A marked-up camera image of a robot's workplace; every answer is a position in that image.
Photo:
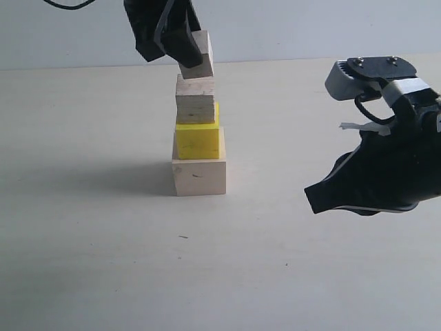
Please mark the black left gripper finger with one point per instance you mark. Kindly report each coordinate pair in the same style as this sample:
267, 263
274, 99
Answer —
147, 47
180, 45

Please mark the large wooden cube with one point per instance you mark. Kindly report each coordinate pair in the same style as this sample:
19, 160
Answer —
196, 177

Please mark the small wooden cube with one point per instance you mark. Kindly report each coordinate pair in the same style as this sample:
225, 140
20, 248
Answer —
206, 68

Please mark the medium wooden cube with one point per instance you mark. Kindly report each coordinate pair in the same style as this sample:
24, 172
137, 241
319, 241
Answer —
195, 100

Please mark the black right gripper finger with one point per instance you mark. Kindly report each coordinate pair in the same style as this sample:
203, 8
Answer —
371, 211
341, 189

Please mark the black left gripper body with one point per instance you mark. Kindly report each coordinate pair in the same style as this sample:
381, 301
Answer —
144, 16

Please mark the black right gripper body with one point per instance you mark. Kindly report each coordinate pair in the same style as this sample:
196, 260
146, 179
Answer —
403, 167

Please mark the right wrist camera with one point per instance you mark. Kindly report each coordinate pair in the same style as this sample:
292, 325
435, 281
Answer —
387, 77

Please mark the yellow cube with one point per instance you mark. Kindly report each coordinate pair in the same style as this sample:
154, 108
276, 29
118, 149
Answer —
199, 140

